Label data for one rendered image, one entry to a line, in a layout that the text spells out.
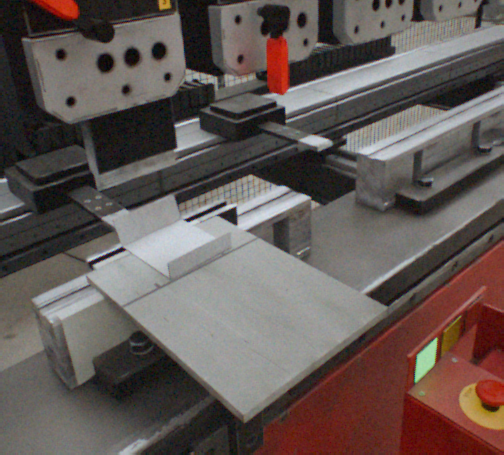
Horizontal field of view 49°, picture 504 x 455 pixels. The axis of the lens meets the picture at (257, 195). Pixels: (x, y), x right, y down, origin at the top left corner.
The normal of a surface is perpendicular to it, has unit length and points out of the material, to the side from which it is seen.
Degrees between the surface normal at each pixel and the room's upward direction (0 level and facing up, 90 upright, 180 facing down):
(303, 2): 90
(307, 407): 90
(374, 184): 90
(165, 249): 0
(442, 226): 0
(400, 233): 0
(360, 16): 90
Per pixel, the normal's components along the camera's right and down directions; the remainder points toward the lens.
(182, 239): -0.05, -0.89
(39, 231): 0.67, 0.30
